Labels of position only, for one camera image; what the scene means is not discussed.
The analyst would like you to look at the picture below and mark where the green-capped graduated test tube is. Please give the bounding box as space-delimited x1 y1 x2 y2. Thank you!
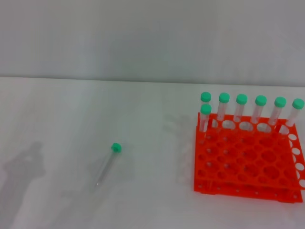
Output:
285 98 305 128
95 142 122 187
233 94 248 123
199 104 213 133
217 92 231 121
268 96 287 126
251 95 267 125
200 92 212 106

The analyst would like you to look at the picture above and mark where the orange plastic test tube rack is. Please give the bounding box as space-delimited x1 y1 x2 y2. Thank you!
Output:
192 112 305 204

